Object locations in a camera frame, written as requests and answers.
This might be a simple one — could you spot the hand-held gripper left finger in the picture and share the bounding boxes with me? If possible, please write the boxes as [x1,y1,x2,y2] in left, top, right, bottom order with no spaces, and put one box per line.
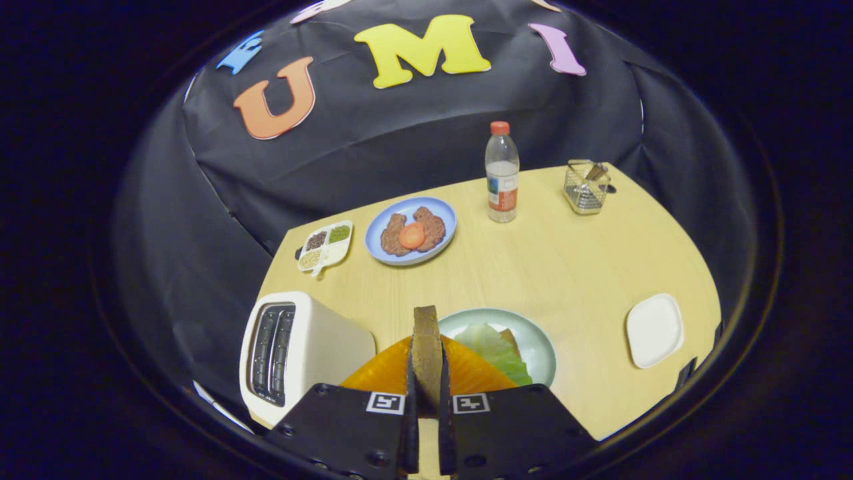
[265,335,421,478]

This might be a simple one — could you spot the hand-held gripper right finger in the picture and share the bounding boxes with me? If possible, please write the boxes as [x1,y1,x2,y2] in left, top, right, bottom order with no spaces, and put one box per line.
[436,335,597,477]

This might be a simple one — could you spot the green lettuce leaf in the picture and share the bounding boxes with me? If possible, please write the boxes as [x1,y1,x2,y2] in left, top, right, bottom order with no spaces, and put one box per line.
[455,323,534,387]

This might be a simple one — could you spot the brown toast slice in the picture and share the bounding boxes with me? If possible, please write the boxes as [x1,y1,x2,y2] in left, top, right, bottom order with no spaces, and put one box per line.
[411,306,445,417]

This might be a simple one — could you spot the white toaster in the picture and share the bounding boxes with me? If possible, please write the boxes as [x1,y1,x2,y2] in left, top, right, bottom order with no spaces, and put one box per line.
[239,291,377,427]

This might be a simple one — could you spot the pale green plate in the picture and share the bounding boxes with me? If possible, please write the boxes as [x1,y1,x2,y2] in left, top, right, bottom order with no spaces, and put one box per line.
[436,308,557,387]

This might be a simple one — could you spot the small white square dish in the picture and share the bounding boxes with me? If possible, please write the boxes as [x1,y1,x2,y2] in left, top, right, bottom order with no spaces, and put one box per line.
[625,293,685,369]

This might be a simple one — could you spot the white divided seasoning tray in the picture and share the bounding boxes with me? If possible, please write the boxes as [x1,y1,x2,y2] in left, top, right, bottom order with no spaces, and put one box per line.
[296,220,354,277]

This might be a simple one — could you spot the brown meat patty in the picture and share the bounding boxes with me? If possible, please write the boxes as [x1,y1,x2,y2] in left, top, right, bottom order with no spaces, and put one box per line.
[413,207,446,252]
[381,213,409,257]

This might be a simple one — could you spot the blue plate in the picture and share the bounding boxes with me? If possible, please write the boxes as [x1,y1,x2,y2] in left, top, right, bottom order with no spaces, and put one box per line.
[365,197,458,267]

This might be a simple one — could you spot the metal mesh basket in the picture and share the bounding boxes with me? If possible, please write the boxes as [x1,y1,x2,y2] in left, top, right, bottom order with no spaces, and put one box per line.
[564,159,617,215]

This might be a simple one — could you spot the clear bottle with red cap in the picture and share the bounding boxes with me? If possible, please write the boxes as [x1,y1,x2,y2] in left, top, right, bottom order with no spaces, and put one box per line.
[484,121,520,223]

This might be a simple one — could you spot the black backdrop cloth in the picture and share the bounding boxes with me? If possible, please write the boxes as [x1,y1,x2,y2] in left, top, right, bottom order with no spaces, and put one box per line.
[110,0,757,401]

